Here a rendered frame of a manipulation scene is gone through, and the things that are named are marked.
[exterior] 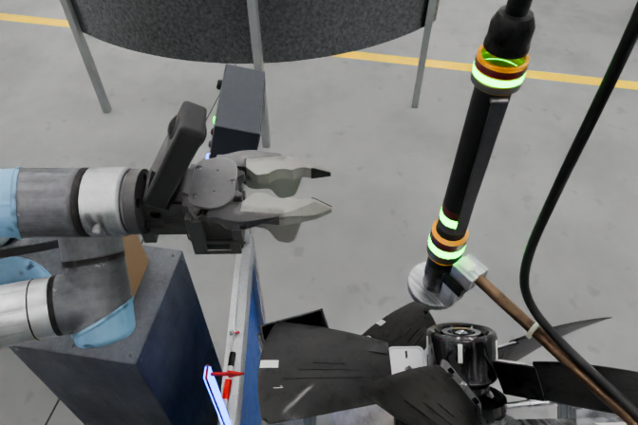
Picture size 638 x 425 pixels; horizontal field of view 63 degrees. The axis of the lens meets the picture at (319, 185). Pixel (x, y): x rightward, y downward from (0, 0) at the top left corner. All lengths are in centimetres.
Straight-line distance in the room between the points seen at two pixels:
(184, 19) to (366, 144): 121
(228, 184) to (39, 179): 19
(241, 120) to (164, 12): 147
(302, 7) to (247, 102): 129
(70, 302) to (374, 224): 209
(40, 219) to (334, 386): 55
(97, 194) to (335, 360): 55
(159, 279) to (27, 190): 75
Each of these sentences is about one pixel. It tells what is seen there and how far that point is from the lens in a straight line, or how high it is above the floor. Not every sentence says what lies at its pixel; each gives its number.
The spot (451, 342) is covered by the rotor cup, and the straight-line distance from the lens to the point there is 92.
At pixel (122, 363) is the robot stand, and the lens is 124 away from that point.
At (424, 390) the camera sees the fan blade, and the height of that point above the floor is 138.
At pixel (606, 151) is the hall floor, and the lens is 342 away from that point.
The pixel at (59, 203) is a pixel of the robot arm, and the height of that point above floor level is 167.
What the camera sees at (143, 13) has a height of 78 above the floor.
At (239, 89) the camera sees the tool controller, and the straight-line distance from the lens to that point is 139.
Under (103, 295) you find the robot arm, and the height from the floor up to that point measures 151.
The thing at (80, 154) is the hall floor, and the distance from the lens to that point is 328.
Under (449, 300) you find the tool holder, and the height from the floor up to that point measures 149.
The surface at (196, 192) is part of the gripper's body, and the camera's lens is 55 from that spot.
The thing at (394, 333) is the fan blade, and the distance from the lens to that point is 119.
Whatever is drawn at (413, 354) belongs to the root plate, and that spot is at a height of 118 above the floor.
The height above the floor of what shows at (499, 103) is 178.
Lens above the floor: 207
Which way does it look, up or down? 47 degrees down
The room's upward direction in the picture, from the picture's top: straight up
